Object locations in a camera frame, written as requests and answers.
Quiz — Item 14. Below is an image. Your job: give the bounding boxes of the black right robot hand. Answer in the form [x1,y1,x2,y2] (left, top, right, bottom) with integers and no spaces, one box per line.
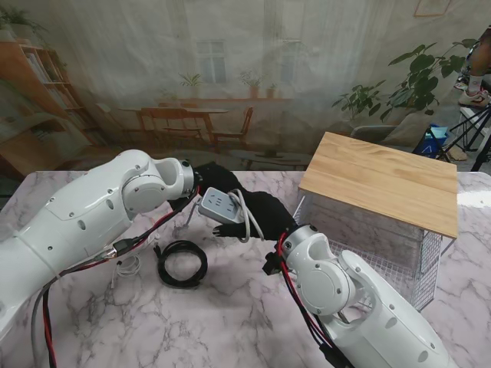
[213,190,296,242]

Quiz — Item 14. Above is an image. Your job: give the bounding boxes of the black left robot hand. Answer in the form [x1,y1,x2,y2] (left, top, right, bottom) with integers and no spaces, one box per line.
[191,163,246,200]

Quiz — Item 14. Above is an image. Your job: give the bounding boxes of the white power strip with cord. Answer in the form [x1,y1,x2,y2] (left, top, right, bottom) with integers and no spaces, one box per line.
[174,186,265,243]

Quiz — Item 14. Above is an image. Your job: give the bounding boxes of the white wire mesh drawer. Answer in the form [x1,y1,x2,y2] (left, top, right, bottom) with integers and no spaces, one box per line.
[293,195,423,311]

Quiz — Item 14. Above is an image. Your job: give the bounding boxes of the printed scenery backdrop cloth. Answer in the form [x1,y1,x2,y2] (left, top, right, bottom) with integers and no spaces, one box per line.
[0,0,479,172]

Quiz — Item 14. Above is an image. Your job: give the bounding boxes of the blue bag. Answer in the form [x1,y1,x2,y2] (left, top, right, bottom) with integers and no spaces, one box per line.
[416,124,450,158]

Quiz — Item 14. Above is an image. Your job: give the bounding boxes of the black tripod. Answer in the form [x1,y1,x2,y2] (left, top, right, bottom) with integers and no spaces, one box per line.
[440,101,491,172]

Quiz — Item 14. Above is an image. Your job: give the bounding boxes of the white box on floor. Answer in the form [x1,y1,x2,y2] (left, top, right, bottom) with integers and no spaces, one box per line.
[460,106,491,135]

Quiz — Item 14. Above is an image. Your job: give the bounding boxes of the person in striped shorts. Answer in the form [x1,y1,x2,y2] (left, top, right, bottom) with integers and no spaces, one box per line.
[458,28,491,107]

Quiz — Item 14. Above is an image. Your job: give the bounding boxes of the black coiled cable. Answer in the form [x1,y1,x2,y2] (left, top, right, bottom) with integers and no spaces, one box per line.
[153,240,209,288]

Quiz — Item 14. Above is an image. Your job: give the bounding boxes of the right arm red black cables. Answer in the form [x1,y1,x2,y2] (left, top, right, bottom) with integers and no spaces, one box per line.
[275,233,346,361]

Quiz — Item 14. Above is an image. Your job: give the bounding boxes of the arm red black cables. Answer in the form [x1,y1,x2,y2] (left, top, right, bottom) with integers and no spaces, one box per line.
[30,187,203,368]
[275,233,346,361]

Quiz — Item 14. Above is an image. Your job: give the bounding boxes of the wire cabinet with wooden top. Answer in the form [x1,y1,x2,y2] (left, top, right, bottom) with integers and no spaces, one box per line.
[298,131,460,311]

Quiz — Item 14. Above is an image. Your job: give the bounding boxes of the white wired earphones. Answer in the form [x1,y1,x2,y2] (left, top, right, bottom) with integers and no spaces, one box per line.
[110,233,161,288]

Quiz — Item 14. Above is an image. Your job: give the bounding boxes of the left arm red black cables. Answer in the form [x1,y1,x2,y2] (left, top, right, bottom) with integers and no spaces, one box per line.
[30,187,203,368]

